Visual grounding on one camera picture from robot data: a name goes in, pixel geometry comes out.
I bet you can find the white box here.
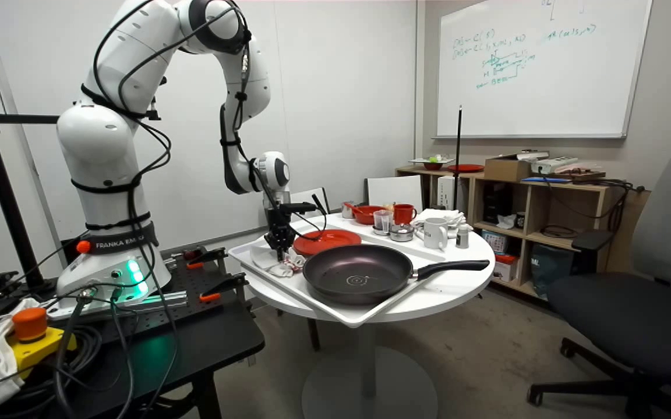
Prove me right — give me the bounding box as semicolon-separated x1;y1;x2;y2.
362;174;423;210

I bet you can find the orange emergency stop button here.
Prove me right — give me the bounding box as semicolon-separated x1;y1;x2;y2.
4;306;68;372

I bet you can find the red bowl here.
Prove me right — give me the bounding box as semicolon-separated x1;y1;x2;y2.
347;203;388;229

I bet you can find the white towel with red stripes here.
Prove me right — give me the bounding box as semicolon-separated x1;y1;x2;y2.
246;241;306;283

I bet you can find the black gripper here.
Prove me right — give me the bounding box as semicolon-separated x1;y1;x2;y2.
263;201;299;263

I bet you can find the wooden shelf unit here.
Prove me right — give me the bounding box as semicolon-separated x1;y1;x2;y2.
396;160;648;300

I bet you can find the black robot workbench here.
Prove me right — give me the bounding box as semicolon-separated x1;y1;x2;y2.
0;248;267;419

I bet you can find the red plate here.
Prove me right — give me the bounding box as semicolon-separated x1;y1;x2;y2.
290;229;362;260

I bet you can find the cardboard box with flaps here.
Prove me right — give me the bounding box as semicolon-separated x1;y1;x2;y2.
482;153;532;185

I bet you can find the dark frying pan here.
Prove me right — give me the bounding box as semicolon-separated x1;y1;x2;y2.
299;242;492;308

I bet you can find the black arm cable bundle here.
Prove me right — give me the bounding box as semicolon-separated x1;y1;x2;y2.
76;0;254;235

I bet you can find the plain white folded towel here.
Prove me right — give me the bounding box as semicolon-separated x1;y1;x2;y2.
414;207;467;233

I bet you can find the wall whiteboard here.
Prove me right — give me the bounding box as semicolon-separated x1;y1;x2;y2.
436;0;655;143

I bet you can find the black clamp with orange handle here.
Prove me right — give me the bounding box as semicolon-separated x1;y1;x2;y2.
193;272;249;308
181;244;227;270

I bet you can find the stack of books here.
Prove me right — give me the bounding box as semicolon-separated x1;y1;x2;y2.
516;149;580;177

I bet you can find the white mug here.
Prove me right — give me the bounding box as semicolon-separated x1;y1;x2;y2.
422;216;450;252

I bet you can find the thin black pole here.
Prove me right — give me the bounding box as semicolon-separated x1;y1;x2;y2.
451;108;465;212

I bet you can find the grey office chair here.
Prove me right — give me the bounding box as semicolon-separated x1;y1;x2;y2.
527;130;671;419

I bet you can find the red cup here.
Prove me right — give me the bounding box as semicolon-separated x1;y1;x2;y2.
390;203;419;229

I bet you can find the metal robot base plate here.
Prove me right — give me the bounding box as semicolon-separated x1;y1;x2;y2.
42;287;191;323

